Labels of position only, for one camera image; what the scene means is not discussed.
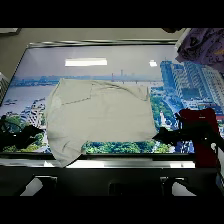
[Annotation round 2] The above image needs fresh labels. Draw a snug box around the beige T-shirt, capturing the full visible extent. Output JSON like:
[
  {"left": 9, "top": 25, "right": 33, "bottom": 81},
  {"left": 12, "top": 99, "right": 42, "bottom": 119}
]
[{"left": 43, "top": 77, "right": 158, "bottom": 169}]

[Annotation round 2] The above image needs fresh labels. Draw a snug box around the red garment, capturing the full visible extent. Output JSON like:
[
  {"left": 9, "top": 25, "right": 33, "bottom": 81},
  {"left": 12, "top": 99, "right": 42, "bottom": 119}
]
[{"left": 174, "top": 107, "right": 224, "bottom": 169}]

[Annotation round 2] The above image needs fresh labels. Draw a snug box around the purple garment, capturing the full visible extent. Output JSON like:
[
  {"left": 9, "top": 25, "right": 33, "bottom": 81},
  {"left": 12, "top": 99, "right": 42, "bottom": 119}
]
[{"left": 175, "top": 27, "right": 224, "bottom": 73}]

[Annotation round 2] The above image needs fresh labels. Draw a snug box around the silver frame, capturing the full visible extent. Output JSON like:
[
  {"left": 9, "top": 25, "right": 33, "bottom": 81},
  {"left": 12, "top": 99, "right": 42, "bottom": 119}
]
[{"left": 0, "top": 39, "right": 224, "bottom": 197}]

